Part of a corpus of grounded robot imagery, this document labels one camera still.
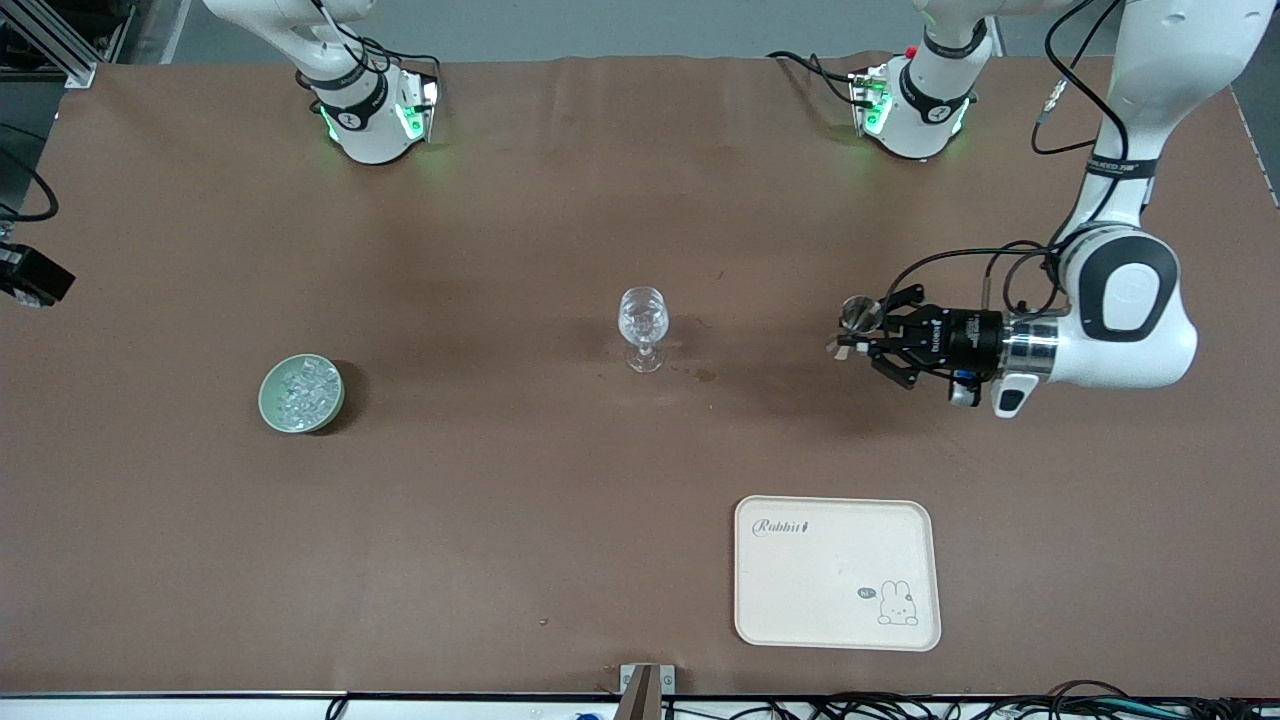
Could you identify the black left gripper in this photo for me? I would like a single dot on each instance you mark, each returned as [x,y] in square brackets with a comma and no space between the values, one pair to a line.
[962,340]

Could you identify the steel double jigger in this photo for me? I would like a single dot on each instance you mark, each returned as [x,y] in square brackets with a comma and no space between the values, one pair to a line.
[858,312]

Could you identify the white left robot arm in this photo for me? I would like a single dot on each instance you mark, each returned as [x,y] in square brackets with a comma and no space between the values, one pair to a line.
[1130,300]

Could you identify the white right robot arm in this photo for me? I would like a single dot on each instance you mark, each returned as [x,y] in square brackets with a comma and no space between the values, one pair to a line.
[365,130]

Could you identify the clear wine glass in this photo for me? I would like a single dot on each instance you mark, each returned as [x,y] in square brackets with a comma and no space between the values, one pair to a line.
[643,320]

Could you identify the white rabbit print tray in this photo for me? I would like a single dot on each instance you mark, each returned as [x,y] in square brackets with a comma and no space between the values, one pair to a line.
[830,570]

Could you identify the pale green bowl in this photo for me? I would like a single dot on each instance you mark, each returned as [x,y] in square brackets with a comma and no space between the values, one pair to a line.
[268,402]

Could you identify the aluminium frame extrusion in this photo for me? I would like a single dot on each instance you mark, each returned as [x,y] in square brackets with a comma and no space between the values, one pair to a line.
[60,50]

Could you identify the camera mount post bracket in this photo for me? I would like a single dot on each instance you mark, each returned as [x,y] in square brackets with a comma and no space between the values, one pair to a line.
[645,690]

